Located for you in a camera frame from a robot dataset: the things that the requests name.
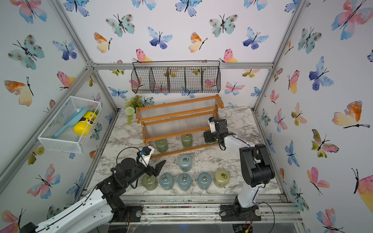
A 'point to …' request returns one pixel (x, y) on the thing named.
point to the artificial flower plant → (135, 102)
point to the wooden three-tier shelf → (178, 126)
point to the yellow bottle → (82, 127)
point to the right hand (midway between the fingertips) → (211, 131)
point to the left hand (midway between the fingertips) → (159, 155)
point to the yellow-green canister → (222, 178)
